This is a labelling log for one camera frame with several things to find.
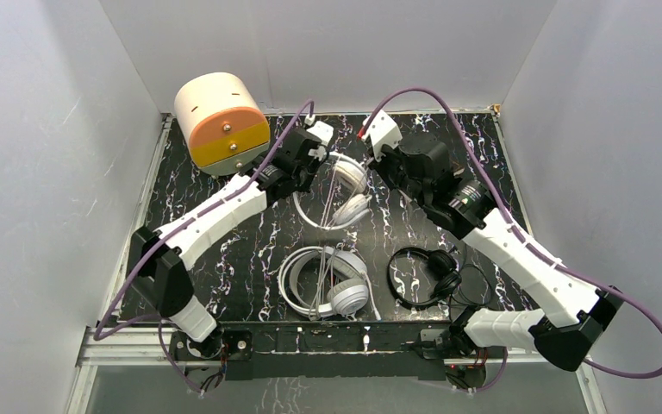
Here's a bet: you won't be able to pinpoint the small white on-ear headphones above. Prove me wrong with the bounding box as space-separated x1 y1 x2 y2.
293 152 372 231

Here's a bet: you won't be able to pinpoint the large white over-ear headphones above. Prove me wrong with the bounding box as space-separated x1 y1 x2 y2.
278 246 382 321

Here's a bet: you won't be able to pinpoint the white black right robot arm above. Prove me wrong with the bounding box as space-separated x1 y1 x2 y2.
367 134 622 372

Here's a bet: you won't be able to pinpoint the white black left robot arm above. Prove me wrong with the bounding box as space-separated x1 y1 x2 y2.
127 122 334 359

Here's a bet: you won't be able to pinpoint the pastel mini drawer cabinet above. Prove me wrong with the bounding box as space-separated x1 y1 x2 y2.
174 72 270 177

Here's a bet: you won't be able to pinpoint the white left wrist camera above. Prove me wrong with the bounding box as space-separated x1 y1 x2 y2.
303 115 334 147

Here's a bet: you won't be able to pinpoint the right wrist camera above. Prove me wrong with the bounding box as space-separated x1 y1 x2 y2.
358 110 402 161

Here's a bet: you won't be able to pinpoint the black wired headphones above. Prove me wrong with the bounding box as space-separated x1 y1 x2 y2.
385 246 494 311

